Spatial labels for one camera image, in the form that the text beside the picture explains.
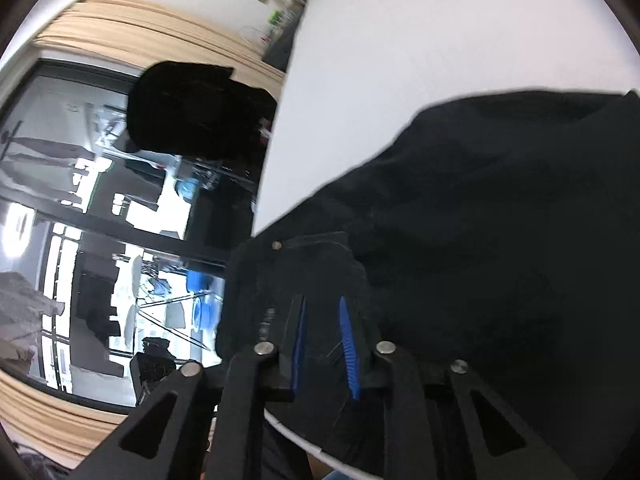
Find glass window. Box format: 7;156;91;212
0;57;261;411

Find grey nightstand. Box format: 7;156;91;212
262;2;307;75

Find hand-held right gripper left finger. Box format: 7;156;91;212
75;294;307;480

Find hanging black garment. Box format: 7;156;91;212
125;61;278;251

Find clear plastic bag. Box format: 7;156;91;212
240;22;272;47

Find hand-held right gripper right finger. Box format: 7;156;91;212
339;296;581;480

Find bed with white sheet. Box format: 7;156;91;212
250;0;633;480

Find black pants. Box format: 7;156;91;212
215;89;640;480

